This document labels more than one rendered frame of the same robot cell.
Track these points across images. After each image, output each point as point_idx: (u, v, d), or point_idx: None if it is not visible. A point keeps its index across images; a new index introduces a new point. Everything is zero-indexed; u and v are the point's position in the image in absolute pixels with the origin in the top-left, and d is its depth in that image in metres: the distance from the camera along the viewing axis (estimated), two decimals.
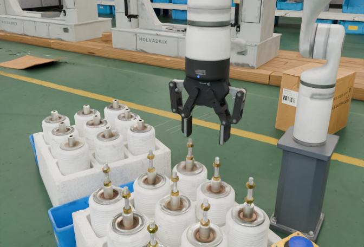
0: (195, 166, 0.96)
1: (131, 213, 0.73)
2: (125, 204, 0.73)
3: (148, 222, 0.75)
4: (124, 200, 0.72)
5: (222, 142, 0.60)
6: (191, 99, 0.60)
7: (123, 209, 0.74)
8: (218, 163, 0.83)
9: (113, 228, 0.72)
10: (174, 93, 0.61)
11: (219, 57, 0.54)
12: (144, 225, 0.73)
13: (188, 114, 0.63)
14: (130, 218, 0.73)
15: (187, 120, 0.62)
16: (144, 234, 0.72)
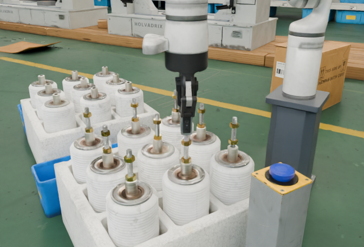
0: None
1: (111, 153, 0.71)
2: (104, 144, 0.71)
3: None
4: (103, 139, 0.70)
5: (191, 129, 0.66)
6: (195, 93, 0.61)
7: (103, 149, 0.71)
8: (202, 109, 0.80)
9: (92, 168, 0.70)
10: (195, 102, 0.58)
11: None
12: (124, 166, 0.71)
13: None
14: (110, 158, 0.71)
15: (191, 116, 0.64)
16: (124, 174, 0.70)
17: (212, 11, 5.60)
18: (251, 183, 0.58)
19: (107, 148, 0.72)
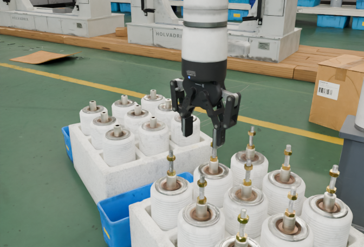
0: (255, 155, 0.91)
1: (206, 203, 0.67)
2: (199, 193, 0.67)
3: (222, 213, 0.69)
4: (199, 189, 0.66)
5: (215, 147, 0.59)
6: (187, 99, 0.60)
7: (197, 199, 0.68)
8: (289, 151, 0.77)
9: (187, 219, 0.67)
10: (174, 92, 0.62)
11: (209, 58, 0.53)
12: (220, 216, 0.68)
13: (188, 114, 0.63)
14: (205, 209, 0.67)
15: (186, 120, 0.62)
16: (221, 226, 0.66)
17: None
18: None
19: None
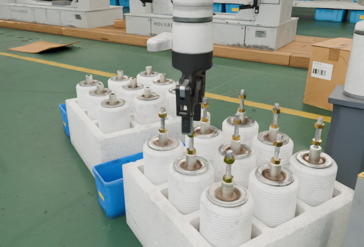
0: (245, 119, 0.93)
1: (195, 154, 0.70)
2: (190, 147, 0.69)
3: (212, 165, 0.72)
4: (193, 141, 0.69)
5: (200, 117, 0.71)
6: (197, 93, 0.63)
7: (191, 154, 0.69)
8: (277, 110, 0.79)
9: (177, 169, 0.69)
10: (190, 97, 0.59)
11: None
12: (208, 167, 0.70)
13: None
14: (195, 159, 0.70)
15: (192, 117, 0.64)
16: (209, 175, 0.69)
17: (223, 11, 5.59)
18: (357, 185, 0.57)
19: (187, 153, 0.70)
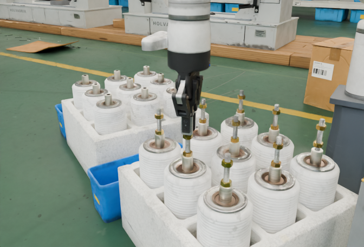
0: (245, 121, 0.90)
1: (192, 156, 0.67)
2: (187, 147, 0.68)
3: (209, 169, 0.69)
4: (185, 142, 0.67)
5: (195, 127, 0.67)
6: (195, 93, 0.61)
7: (186, 152, 0.68)
8: (278, 110, 0.77)
9: (172, 171, 0.67)
10: (188, 102, 0.58)
11: None
12: (205, 170, 0.67)
13: None
14: (191, 162, 0.67)
15: (192, 117, 0.64)
16: (205, 179, 0.66)
17: (222, 11, 5.57)
18: (361, 190, 0.54)
19: (190, 152, 0.68)
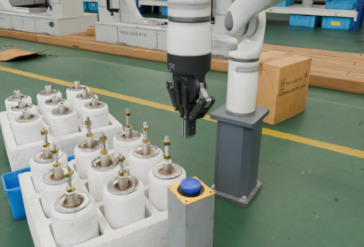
0: (134, 134, 1.06)
1: (59, 167, 0.82)
2: (56, 158, 0.83)
3: (77, 176, 0.84)
4: (53, 155, 0.82)
5: (185, 136, 0.63)
6: (177, 94, 0.61)
7: (56, 163, 0.84)
8: (145, 127, 0.92)
9: (43, 179, 0.82)
10: (170, 91, 0.64)
11: (186, 52, 0.54)
12: (71, 178, 0.83)
13: (187, 115, 0.62)
14: (59, 171, 0.83)
15: (184, 120, 0.62)
16: None
17: None
18: (167, 195, 0.70)
19: (59, 163, 0.84)
